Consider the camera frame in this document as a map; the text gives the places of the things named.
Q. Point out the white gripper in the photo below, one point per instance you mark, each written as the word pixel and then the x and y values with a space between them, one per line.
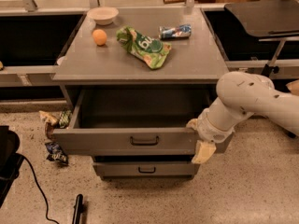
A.
pixel 209 130

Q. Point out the grey top drawer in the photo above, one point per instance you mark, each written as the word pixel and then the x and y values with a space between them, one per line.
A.
pixel 131 121

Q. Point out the grey drawer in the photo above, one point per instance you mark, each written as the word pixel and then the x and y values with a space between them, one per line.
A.
pixel 152 165
pixel 131 121

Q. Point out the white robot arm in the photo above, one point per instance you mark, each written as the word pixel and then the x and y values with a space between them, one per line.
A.
pixel 239 96

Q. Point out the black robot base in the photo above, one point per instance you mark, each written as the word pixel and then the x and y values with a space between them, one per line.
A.
pixel 10 160

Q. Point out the grey bottom drawer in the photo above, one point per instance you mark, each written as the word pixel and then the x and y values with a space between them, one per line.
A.
pixel 152 165

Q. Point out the grey drawer cabinet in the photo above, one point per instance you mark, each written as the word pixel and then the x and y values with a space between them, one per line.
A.
pixel 192 62

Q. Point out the green chip bag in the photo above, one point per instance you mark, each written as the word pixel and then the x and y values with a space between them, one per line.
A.
pixel 152 51

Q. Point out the blue soda can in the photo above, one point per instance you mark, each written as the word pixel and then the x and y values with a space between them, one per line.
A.
pixel 181 31

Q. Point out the black tray table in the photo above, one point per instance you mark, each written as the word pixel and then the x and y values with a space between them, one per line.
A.
pixel 276 20

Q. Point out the green snack bag on floor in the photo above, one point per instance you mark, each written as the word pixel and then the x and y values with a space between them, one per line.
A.
pixel 64 118

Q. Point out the black bar on floor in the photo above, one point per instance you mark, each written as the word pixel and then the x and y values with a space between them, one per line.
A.
pixel 78 209

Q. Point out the wooden stick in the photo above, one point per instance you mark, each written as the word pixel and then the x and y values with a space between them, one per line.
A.
pixel 173 1

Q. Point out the orange fruit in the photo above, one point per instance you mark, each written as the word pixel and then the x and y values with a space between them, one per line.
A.
pixel 99 37

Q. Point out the blue snack bag on floor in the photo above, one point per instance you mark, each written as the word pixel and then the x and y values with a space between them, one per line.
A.
pixel 56 153

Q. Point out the yellow snack bag on floor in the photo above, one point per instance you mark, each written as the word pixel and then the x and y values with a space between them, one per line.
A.
pixel 48 118

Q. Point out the brown snack bag on floor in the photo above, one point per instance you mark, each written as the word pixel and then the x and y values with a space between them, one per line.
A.
pixel 49 130

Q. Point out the white bowl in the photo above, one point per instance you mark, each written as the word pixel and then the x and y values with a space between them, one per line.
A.
pixel 103 15

